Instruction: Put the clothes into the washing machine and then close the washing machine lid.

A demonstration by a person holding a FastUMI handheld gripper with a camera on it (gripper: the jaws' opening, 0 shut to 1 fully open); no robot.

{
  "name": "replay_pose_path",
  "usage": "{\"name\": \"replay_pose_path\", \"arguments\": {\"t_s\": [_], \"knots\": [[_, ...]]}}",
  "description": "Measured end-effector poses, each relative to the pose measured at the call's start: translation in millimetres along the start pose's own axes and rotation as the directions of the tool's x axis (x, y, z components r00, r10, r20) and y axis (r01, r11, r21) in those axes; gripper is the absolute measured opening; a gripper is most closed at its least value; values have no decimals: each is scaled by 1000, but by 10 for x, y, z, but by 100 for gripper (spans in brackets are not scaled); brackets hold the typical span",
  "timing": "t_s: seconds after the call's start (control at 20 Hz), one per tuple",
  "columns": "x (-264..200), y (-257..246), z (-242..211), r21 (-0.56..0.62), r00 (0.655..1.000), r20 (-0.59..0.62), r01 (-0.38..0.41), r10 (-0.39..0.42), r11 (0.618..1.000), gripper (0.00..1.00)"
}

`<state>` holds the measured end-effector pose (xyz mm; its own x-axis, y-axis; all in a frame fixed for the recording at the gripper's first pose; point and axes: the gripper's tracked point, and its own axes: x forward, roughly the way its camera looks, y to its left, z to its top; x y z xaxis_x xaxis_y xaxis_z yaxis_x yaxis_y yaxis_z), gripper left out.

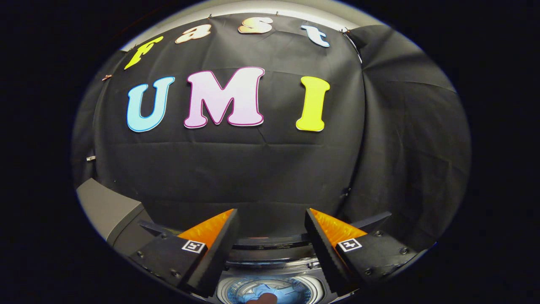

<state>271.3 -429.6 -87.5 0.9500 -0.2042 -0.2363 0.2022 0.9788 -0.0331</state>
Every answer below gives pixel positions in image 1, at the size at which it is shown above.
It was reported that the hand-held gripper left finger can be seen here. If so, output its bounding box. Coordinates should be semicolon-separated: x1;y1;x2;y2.
129;208;240;298

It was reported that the dark transparent washing machine lid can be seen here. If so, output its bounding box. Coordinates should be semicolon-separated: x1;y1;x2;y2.
137;211;393;304

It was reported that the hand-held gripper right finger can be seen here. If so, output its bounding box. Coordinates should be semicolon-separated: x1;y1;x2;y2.
305;208;418;296

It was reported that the light blue polo shirt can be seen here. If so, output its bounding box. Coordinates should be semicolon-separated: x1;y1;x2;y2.
243;284;296;303

